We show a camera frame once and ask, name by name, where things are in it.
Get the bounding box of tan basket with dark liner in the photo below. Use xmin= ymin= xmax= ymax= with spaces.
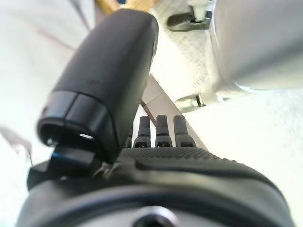
xmin=94 ymin=0 xmax=162 ymax=15

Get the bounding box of beige padded bed base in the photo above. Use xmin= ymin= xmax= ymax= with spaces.
xmin=138 ymin=73 xmax=209 ymax=152

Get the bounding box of silver robot leg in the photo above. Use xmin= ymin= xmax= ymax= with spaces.
xmin=174 ymin=0 xmax=303 ymax=112
xmin=167 ymin=4 xmax=213 ymax=33

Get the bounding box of bed with beige cover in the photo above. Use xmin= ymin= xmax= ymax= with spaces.
xmin=0 ymin=0 xmax=96 ymax=227

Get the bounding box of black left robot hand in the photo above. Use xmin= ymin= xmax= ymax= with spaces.
xmin=15 ymin=8 xmax=294 ymax=227

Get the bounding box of silver right robot leg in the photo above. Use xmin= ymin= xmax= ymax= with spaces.
xmin=167 ymin=4 xmax=213 ymax=33

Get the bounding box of silver left robot leg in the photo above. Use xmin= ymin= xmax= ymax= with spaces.
xmin=174 ymin=0 xmax=303 ymax=112

